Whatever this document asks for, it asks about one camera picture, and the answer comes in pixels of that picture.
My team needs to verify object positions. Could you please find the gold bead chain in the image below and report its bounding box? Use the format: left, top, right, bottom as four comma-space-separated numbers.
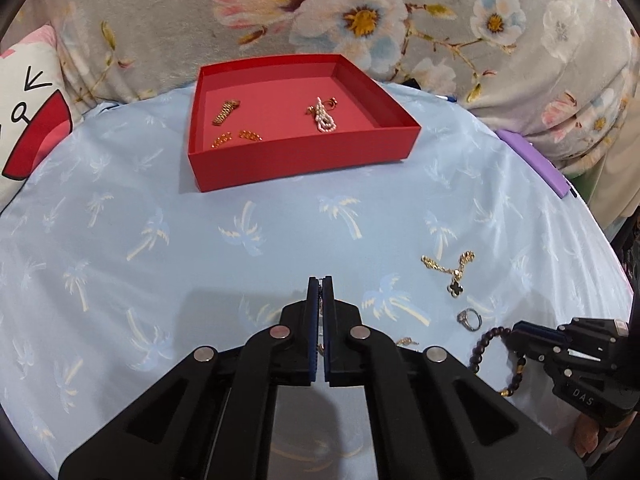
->
316, 299, 420, 356

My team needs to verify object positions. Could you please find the dark bead bracelet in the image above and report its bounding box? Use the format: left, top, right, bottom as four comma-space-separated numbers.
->
470, 326, 528, 399

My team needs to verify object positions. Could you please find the silver ring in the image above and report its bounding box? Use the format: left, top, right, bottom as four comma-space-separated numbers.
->
455, 308, 484, 333

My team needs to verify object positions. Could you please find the gold clover pendant necklace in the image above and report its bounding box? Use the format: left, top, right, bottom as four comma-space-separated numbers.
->
420, 250, 478, 299

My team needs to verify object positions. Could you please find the purple book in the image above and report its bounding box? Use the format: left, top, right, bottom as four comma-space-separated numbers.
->
496, 129, 575, 198

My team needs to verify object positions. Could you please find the light blue palm bedsheet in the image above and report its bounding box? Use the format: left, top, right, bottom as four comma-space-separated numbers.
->
1, 86, 631, 474

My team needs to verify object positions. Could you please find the red cardboard tray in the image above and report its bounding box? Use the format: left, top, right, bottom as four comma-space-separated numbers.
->
186, 54, 421, 192

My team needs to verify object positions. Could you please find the blue white pen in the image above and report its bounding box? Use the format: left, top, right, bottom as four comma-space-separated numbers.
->
435, 94, 458, 103

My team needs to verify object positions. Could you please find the gold charm earring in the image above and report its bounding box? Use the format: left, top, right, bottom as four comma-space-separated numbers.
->
322, 98, 337, 110

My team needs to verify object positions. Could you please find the gold watch band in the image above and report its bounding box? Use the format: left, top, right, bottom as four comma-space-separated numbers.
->
212, 100, 241, 126

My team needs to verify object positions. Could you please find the grey floral blanket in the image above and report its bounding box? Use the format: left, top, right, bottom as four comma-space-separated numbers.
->
19, 0, 640, 221

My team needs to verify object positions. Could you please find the white cartoon face pillow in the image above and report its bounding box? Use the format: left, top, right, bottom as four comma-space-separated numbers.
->
0, 25, 82, 207

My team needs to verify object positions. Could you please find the pearl bracelet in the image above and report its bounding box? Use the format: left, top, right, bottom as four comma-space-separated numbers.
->
305, 96, 339, 135

